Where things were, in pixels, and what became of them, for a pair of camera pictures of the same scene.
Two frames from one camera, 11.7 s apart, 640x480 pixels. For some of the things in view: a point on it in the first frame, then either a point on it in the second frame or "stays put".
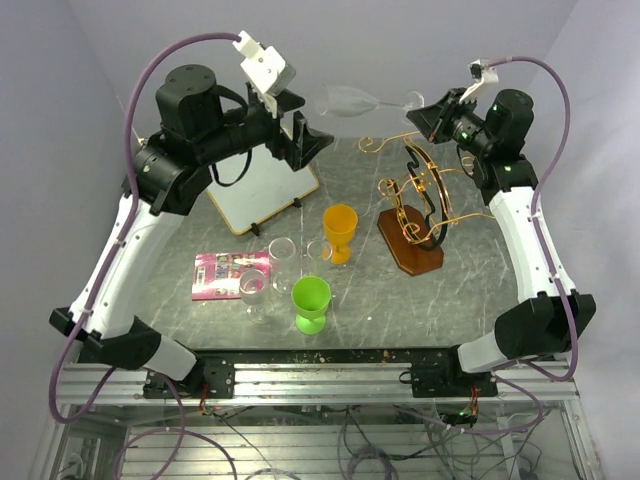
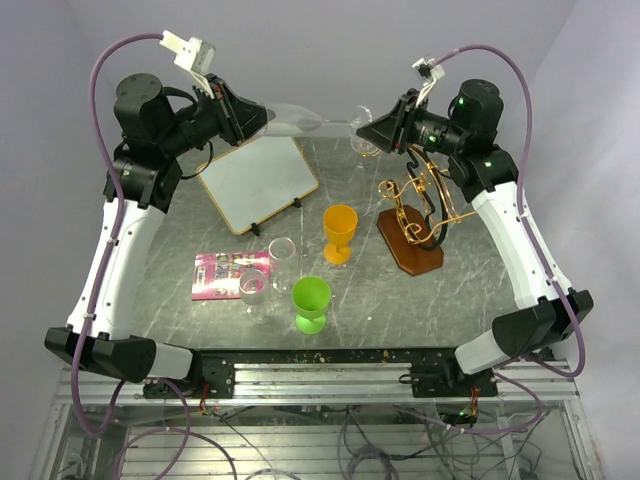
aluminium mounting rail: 323,376 stays put
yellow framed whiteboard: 252,187 stays put
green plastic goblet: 311,296 stays put
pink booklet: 217,275 stays put
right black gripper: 428,119 -> 384,132
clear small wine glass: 319,249 -> 291,120
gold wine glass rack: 415,227 stays put
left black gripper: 306,142 -> 240,119
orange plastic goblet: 340,222 stays put
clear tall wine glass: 343,101 -> 368,155
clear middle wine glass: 282,252 stays put
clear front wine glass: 254,289 stays put
